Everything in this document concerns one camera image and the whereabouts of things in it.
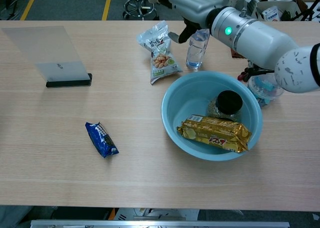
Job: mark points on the aluminium rail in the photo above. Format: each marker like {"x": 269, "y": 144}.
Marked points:
{"x": 150, "y": 224}

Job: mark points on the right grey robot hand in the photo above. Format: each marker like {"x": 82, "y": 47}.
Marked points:
{"x": 195, "y": 6}

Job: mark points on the gold biscuit packet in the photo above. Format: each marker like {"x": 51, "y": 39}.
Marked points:
{"x": 215, "y": 133}

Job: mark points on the clear tub of binder clips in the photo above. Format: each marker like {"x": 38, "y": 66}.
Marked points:
{"x": 262, "y": 90}

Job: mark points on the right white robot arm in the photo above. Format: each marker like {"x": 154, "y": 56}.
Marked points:
{"x": 262, "y": 43}

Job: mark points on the blue cookie packet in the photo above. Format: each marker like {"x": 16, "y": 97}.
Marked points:
{"x": 101, "y": 139}

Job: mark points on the blue white package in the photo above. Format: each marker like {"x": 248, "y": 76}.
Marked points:
{"x": 271, "y": 13}

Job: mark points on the acrylic sign holder black base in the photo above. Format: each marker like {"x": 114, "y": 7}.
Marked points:
{"x": 50, "y": 51}

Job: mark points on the white carton box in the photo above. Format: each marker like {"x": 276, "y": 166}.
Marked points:
{"x": 290, "y": 7}

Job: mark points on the light blue plastic basin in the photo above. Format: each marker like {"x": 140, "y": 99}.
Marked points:
{"x": 190, "y": 95}

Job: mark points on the chrome stool base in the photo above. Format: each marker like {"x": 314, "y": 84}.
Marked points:
{"x": 139, "y": 1}

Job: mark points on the clear water bottle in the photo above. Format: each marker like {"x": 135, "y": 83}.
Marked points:
{"x": 195, "y": 53}

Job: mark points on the white peanut snack bag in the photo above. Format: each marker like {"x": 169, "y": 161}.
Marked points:
{"x": 162, "y": 61}

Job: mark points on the glass jar with black lid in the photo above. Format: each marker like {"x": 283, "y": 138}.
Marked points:
{"x": 228, "y": 102}

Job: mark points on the black tripod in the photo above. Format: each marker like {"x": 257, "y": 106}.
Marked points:
{"x": 310, "y": 11}

